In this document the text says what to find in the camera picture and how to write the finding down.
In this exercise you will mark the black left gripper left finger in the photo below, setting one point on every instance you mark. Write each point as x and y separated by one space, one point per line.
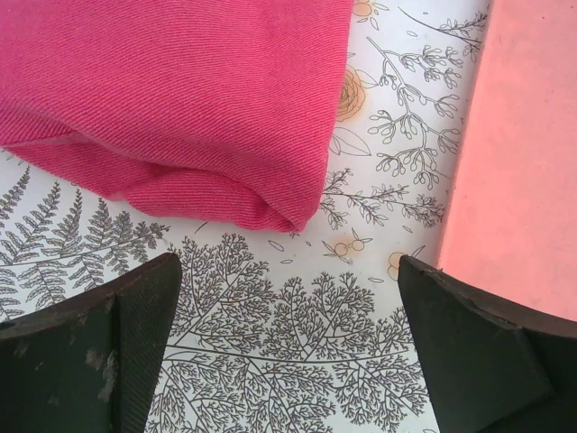
67 361

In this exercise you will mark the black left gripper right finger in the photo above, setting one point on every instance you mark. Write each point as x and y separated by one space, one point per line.
487 361

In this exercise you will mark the salmon pink plastic tray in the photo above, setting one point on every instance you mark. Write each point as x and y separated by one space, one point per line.
518 135

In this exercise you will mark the magenta folded cloth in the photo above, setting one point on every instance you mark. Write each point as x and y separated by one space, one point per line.
180 90

